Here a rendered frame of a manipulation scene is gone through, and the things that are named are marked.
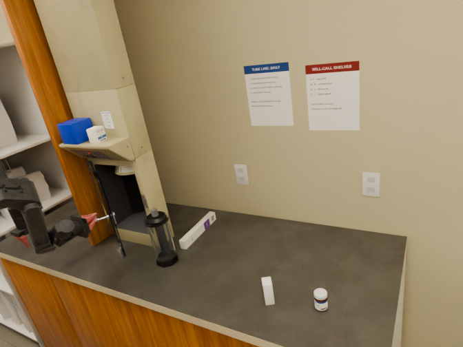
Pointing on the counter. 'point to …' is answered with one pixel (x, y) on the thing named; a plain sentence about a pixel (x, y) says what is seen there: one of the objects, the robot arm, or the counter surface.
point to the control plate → (91, 154)
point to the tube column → (85, 44)
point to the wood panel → (52, 104)
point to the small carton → (96, 134)
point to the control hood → (118, 146)
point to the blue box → (74, 130)
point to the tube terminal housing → (97, 98)
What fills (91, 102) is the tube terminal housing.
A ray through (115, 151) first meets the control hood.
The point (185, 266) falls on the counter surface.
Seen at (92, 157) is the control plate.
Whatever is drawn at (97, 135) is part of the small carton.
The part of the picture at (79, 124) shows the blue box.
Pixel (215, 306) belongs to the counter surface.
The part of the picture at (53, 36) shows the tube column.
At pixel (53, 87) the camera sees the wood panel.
